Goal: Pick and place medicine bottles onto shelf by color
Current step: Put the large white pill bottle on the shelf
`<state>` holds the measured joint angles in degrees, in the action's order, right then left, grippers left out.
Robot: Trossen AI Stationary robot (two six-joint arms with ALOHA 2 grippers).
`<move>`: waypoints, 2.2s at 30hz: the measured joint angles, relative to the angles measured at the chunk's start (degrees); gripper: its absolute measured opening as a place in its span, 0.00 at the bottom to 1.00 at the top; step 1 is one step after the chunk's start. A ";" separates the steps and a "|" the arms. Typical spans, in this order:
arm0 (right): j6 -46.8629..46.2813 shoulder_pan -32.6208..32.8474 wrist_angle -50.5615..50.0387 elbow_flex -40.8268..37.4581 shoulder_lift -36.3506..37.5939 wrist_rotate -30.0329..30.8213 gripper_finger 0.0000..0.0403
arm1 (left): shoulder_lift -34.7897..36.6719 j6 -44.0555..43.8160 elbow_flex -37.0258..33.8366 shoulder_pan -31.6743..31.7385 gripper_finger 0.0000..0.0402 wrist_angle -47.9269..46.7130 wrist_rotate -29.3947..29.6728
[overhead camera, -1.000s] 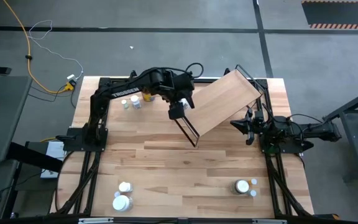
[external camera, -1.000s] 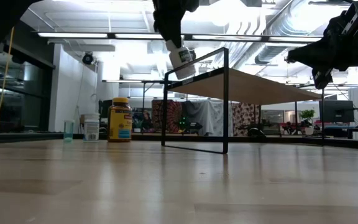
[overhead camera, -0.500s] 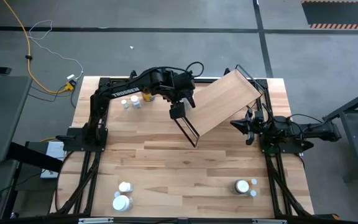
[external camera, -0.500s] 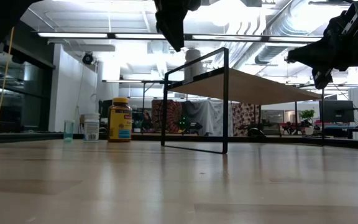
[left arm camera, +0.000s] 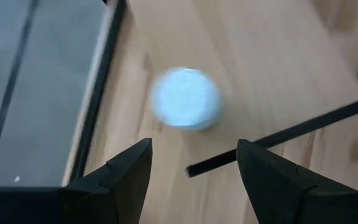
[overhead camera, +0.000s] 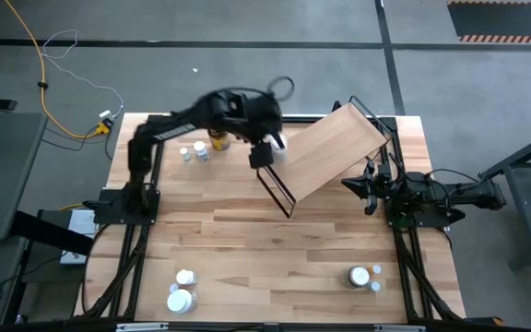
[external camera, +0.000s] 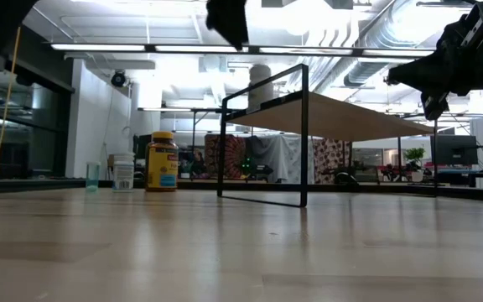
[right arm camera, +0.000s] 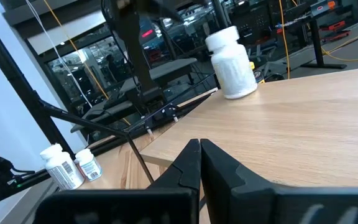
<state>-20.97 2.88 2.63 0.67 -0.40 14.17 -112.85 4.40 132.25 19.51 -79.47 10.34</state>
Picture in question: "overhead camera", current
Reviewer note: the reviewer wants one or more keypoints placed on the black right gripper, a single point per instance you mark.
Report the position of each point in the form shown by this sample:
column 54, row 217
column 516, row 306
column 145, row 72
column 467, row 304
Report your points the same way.
column 381, row 182

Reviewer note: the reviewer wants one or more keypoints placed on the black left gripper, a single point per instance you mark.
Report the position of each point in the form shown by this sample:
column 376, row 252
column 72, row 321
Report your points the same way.
column 261, row 117

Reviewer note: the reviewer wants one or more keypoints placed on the white bottle red-lined label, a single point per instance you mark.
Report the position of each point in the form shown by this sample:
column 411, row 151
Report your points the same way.
column 280, row 146

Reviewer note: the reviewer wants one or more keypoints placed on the amber bottle with yellow cap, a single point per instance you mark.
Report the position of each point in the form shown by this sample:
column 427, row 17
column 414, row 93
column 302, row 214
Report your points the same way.
column 219, row 143

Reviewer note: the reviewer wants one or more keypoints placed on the white medicine bottle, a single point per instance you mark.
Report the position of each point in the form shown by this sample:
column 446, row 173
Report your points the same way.
column 201, row 151
column 185, row 277

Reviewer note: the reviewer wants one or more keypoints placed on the small amber white-capped bottle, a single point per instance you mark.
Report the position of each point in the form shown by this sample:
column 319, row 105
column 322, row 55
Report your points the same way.
column 376, row 269

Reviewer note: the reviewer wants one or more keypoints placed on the large clear green-labelled bottle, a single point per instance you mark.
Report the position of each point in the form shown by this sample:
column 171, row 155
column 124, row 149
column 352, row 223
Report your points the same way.
column 358, row 276

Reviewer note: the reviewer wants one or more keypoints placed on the small teal white-capped bottle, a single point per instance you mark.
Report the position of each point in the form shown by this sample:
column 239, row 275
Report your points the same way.
column 375, row 286

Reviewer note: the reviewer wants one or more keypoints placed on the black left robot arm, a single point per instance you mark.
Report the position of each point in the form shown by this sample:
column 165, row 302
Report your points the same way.
column 173, row 124

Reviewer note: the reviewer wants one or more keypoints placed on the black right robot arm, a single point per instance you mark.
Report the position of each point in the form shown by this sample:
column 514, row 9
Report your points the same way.
column 473, row 193

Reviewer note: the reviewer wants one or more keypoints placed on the small clear white-capped bottle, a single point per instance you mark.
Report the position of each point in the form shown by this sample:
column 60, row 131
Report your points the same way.
column 185, row 154

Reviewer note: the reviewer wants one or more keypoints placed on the white power adapter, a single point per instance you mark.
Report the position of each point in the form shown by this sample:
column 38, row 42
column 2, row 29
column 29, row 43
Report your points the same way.
column 105, row 115

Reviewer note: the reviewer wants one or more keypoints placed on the black metal stand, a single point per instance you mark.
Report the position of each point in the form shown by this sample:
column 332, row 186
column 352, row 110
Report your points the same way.
column 527, row 207

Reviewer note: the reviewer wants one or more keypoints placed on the large white-lidded bottle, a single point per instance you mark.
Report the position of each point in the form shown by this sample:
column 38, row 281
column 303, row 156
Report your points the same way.
column 180, row 301

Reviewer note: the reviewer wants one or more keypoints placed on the white power box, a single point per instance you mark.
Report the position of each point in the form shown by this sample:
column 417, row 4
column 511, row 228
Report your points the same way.
column 82, row 223

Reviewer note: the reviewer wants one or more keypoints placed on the black hazard-striped floor mat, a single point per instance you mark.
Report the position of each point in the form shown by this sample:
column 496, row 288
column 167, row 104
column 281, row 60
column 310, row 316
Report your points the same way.
column 500, row 18

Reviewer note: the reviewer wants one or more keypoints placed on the black desk leg beam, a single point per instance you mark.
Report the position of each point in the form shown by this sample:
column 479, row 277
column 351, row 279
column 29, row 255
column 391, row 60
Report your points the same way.
column 49, row 233

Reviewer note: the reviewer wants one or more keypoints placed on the grey desk top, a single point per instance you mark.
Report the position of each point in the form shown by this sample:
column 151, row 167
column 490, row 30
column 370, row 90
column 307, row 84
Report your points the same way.
column 3, row 175

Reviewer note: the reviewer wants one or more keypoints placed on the wooden shelf with black frame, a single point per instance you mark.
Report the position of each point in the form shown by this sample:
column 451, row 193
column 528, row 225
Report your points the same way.
column 330, row 152

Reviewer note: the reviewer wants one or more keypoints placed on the black aluminium rig frame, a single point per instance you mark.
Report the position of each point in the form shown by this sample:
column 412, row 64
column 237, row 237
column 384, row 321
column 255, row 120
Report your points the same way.
column 405, row 272

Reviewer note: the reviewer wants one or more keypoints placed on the silver bracket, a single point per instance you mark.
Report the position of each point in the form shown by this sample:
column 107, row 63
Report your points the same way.
column 142, row 327
column 399, row 328

